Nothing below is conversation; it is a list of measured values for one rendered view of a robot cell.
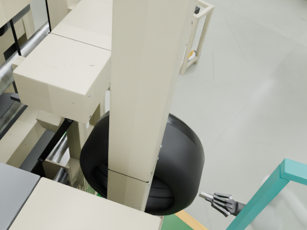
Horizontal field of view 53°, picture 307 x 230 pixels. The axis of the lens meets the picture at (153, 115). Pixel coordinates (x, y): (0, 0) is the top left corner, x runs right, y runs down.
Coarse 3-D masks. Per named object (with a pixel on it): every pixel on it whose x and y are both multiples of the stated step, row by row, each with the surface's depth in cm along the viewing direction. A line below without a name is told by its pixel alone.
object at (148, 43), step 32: (128, 0) 50; (160, 0) 49; (192, 0) 50; (128, 32) 55; (160, 32) 53; (128, 64) 60; (160, 64) 58; (128, 96) 67; (160, 96) 64; (128, 128) 75; (160, 128) 72; (128, 160) 85; (128, 192) 99
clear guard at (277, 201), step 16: (288, 160) 32; (272, 176) 34; (288, 176) 31; (304, 176) 31; (256, 192) 38; (272, 192) 34; (288, 192) 34; (304, 192) 33; (256, 208) 37; (272, 208) 37; (288, 208) 36; (304, 208) 35; (240, 224) 41; (256, 224) 41; (272, 224) 40; (288, 224) 38; (304, 224) 37
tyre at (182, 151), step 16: (96, 128) 139; (176, 128) 133; (96, 144) 130; (176, 144) 128; (192, 144) 135; (80, 160) 143; (96, 160) 132; (160, 160) 123; (176, 160) 125; (192, 160) 132; (96, 176) 161; (160, 176) 126; (176, 176) 126; (192, 176) 130; (160, 192) 168; (176, 192) 132; (192, 192) 134; (160, 208) 150; (176, 208) 142
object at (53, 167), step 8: (48, 160) 143; (40, 168) 146; (48, 168) 148; (56, 168) 145; (64, 168) 143; (40, 176) 148; (48, 176) 154; (56, 176) 139; (64, 176) 143; (64, 184) 148
